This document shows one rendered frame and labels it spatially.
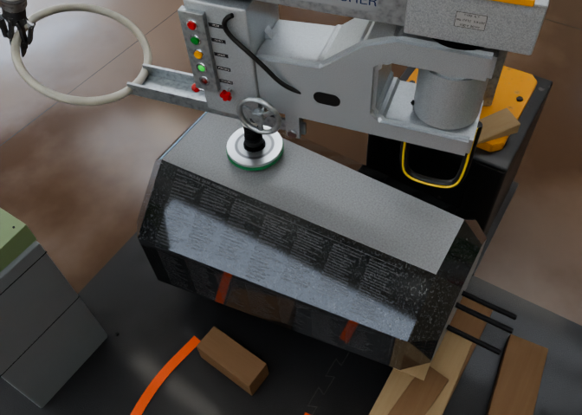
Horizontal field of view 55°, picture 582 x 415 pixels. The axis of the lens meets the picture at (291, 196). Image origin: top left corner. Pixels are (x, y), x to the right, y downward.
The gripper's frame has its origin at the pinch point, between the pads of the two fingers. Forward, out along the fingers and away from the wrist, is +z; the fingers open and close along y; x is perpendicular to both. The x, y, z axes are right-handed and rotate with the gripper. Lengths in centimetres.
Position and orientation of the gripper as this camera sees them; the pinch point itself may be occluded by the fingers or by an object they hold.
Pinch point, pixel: (19, 46)
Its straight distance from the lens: 236.6
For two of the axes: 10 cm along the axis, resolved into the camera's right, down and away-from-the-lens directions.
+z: -3.0, 4.8, 8.3
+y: 9.5, 2.6, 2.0
